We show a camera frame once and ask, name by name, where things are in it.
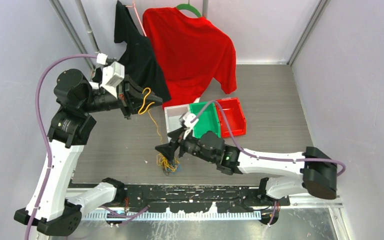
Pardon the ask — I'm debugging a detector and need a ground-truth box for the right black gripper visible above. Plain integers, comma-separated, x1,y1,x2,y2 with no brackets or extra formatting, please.
155,125,216,163

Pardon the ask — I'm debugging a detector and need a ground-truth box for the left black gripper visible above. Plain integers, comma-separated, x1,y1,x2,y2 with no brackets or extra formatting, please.
80,74,163,120

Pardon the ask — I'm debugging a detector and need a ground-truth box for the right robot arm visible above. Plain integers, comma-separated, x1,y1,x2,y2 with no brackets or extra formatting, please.
155,128,338,206

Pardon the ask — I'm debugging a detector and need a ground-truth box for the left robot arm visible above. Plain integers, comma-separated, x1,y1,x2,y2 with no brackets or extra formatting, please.
14,69,163,237

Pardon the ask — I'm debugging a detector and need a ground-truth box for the white plastic bin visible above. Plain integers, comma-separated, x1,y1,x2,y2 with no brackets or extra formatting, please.
164,104,191,134

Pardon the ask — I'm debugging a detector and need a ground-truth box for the black t-shirt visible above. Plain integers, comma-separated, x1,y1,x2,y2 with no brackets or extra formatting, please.
114,1,172,103

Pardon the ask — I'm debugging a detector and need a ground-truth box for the green plastic bin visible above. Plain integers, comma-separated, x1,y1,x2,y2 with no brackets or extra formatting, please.
193,103,221,139

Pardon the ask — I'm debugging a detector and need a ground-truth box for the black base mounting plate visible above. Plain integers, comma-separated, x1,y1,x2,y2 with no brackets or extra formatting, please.
93,184,291,214

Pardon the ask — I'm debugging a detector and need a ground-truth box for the red t-shirt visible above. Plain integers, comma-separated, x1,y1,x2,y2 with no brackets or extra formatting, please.
142,7,237,107

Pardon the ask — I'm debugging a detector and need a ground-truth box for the red plastic bin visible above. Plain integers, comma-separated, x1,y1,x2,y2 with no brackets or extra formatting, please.
216,97,247,138

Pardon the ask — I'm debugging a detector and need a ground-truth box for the pink clothes hanger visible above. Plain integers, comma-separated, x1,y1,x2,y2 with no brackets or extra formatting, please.
126,0,147,37

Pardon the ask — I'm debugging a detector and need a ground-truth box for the green clothes hanger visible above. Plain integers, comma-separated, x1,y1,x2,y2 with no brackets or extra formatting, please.
175,3,202,18

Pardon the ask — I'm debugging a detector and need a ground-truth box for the white clothes rack stand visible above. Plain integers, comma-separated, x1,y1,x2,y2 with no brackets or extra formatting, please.
75,0,101,54

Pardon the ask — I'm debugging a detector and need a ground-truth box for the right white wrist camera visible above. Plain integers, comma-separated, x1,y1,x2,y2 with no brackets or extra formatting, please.
179,111,199,132

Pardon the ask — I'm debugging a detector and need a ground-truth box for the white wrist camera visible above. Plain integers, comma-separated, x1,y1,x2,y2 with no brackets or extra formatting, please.
100,61,125,98
179,111,199,132

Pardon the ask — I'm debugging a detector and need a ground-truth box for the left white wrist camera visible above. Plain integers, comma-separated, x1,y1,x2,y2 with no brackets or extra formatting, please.
100,61,125,98

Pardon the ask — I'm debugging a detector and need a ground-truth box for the aluminium frame rail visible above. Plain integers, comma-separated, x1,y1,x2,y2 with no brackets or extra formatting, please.
41,186,344,211

